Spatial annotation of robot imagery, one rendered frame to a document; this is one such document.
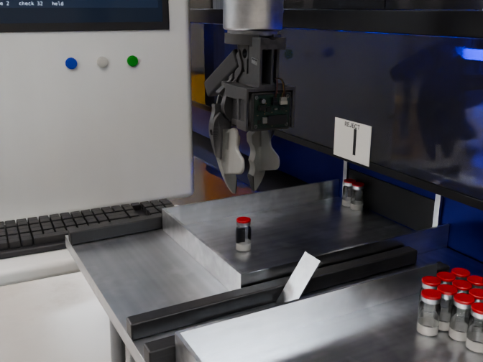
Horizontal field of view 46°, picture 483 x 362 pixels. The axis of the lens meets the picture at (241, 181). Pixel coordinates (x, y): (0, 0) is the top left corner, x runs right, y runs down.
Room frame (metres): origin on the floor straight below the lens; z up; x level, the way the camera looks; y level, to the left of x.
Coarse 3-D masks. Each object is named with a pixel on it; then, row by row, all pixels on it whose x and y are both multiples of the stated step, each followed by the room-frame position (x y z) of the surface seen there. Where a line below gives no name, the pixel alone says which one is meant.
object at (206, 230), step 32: (256, 192) 0.91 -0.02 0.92; (288, 192) 0.94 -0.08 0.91; (320, 192) 0.97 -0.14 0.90; (192, 224) 0.85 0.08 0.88; (224, 224) 0.85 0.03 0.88; (256, 224) 0.85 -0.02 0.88; (288, 224) 0.85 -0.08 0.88; (320, 224) 0.85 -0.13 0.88; (352, 224) 0.85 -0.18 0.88; (384, 224) 0.85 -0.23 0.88; (448, 224) 0.77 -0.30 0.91; (192, 256) 0.73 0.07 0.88; (224, 256) 0.73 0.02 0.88; (256, 256) 0.73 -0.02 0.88; (288, 256) 0.73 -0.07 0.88; (320, 256) 0.66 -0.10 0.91; (352, 256) 0.68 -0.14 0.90
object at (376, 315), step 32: (352, 288) 0.58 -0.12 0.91; (384, 288) 0.60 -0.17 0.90; (416, 288) 0.62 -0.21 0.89; (224, 320) 0.50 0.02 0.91; (256, 320) 0.52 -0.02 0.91; (288, 320) 0.54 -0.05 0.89; (320, 320) 0.56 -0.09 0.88; (352, 320) 0.56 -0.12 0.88; (384, 320) 0.56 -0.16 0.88; (416, 320) 0.56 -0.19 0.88; (192, 352) 0.45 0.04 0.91; (224, 352) 0.50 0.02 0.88; (256, 352) 0.50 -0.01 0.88; (288, 352) 0.50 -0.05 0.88; (320, 352) 0.50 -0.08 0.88; (352, 352) 0.50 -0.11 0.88; (384, 352) 0.50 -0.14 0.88; (416, 352) 0.50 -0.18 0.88; (448, 352) 0.50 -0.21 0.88
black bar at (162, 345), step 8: (440, 264) 0.66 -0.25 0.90; (144, 344) 0.48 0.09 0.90; (152, 344) 0.48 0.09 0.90; (160, 344) 0.48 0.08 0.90; (168, 344) 0.48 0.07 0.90; (144, 352) 0.48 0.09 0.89; (152, 352) 0.47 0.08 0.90; (160, 352) 0.48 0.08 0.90; (168, 352) 0.48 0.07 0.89; (144, 360) 0.48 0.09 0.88; (152, 360) 0.47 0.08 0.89; (160, 360) 0.48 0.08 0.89; (168, 360) 0.48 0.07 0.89
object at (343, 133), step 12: (336, 120) 0.88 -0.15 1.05; (348, 120) 0.85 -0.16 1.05; (336, 132) 0.87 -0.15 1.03; (348, 132) 0.85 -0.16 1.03; (360, 132) 0.82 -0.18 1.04; (336, 144) 0.87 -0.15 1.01; (348, 144) 0.85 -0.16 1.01; (360, 144) 0.82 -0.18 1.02; (348, 156) 0.85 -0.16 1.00; (360, 156) 0.82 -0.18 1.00
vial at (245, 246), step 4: (236, 224) 0.75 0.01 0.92; (240, 224) 0.74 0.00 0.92; (244, 224) 0.74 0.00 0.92; (248, 224) 0.75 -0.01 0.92; (236, 228) 0.75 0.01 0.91; (240, 228) 0.75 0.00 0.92; (244, 228) 0.75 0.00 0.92; (248, 228) 0.75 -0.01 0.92; (236, 232) 0.75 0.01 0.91; (240, 232) 0.74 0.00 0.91; (244, 232) 0.74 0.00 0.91; (248, 232) 0.74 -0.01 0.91; (236, 236) 0.75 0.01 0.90; (240, 236) 0.74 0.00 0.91; (244, 236) 0.74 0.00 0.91; (248, 236) 0.74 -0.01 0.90; (236, 240) 0.75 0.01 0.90; (240, 240) 0.74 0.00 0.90; (244, 240) 0.74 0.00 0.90; (248, 240) 0.74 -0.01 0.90; (236, 244) 0.75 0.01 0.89; (240, 244) 0.74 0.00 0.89; (244, 244) 0.74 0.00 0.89; (248, 244) 0.74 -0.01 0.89; (236, 248) 0.75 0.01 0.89; (240, 248) 0.74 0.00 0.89; (244, 248) 0.74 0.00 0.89; (248, 248) 0.74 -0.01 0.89
